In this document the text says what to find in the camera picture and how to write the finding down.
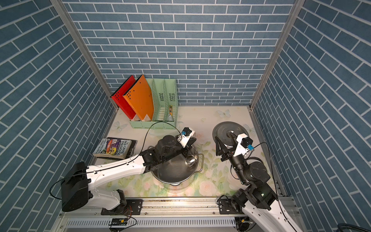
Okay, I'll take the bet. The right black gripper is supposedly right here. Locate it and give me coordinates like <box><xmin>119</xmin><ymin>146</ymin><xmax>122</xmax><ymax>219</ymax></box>
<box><xmin>216</xmin><ymin>133</ymin><xmax>249</xmax><ymax>185</ymax></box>

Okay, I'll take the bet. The steel pot lid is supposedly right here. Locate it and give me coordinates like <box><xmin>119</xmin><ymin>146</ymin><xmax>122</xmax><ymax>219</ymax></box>
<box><xmin>213</xmin><ymin>121</ymin><xmax>249</xmax><ymax>146</ymax></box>

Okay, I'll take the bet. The steel ladle spoon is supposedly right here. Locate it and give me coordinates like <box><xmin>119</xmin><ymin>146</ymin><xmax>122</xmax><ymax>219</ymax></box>
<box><xmin>185</xmin><ymin>151</ymin><xmax>199</xmax><ymax>167</ymax></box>

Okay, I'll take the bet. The stainless steel pot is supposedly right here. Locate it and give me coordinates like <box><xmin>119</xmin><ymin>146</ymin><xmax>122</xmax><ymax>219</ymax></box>
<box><xmin>151</xmin><ymin>146</ymin><xmax>204</xmax><ymax>186</ymax></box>

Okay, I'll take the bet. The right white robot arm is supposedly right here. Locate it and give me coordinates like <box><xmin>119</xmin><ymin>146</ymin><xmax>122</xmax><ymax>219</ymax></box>
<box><xmin>214</xmin><ymin>132</ymin><xmax>302</xmax><ymax>232</ymax></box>

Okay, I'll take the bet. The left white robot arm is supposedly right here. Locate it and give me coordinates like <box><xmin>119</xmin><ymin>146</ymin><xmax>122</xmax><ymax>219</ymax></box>
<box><xmin>61</xmin><ymin>135</ymin><xmax>197</xmax><ymax>212</ymax></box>

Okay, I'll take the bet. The small booklet in rack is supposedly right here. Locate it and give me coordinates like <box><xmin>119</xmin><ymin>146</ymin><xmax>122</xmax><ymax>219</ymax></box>
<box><xmin>167</xmin><ymin>105</ymin><xmax>174</xmax><ymax>122</ymax></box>

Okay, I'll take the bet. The green file organizer rack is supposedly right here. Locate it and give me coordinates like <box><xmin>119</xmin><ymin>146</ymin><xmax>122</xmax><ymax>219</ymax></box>
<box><xmin>130</xmin><ymin>78</ymin><xmax>179</xmax><ymax>129</ymax></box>

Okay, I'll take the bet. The orange folder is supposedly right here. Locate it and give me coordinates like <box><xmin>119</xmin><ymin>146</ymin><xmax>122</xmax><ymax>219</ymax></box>
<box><xmin>123</xmin><ymin>74</ymin><xmax>154</xmax><ymax>121</ymax></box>

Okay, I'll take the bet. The colourful paperback book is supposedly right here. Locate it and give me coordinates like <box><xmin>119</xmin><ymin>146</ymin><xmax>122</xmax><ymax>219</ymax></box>
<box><xmin>92</xmin><ymin>137</ymin><xmax>137</xmax><ymax>160</ymax></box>

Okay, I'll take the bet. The red folder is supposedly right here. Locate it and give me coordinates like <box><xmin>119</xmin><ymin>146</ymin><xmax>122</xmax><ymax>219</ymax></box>
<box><xmin>111</xmin><ymin>75</ymin><xmax>139</xmax><ymax>121</ymax></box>

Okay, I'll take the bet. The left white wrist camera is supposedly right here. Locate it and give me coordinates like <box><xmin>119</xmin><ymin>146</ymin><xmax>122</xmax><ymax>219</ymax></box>
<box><xmin>177</xmin><ymin>127</ymin><xmax>197</xmax><ymax>148</ymax></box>

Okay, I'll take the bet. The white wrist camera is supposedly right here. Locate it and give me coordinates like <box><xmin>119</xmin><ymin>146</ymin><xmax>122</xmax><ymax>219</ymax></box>
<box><xmin>177</xmin><ymin>127</ymin><xmax>197</xmax><ymax>148</ymax></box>
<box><xmin>233</xmin><ymin>133</ymin><xmax>254</xmax><ymax>157</ymax></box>

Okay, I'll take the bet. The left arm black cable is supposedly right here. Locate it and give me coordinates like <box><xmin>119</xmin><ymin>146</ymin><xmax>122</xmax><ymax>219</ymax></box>
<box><xmin>49</xmin><ymin>121</ymin><xmax>183</xmax><ymax>201</ymax></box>

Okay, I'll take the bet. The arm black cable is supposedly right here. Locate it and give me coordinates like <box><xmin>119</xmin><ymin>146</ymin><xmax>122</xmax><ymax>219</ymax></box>
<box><xmin>252</xmin><ymin>141</ymin><xmax>299</xmax><ymax>232</ymax></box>
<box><xmin>49</xmin><ymin>121</ymin><xmax>183</xmax><ymax>201</ymax></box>

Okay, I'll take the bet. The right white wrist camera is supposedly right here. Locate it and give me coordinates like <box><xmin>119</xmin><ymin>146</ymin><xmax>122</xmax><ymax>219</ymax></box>
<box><xmin>233</xmin><ymin>133</ymin><xmax>254</xmax><ymax>157</ymax></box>

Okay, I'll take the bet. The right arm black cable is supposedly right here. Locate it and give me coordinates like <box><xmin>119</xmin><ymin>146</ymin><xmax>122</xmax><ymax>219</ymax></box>
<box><xmin>252</xmin><ymin>141</ymin><xmax>299</xmax><ymax>232</ymax></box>

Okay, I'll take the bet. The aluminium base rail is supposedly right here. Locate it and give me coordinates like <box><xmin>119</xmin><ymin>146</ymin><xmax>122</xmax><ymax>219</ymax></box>
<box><xmin>52</xmin><ymin>197</ymin><xmax>306</xmax><ymax>232</ymax></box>

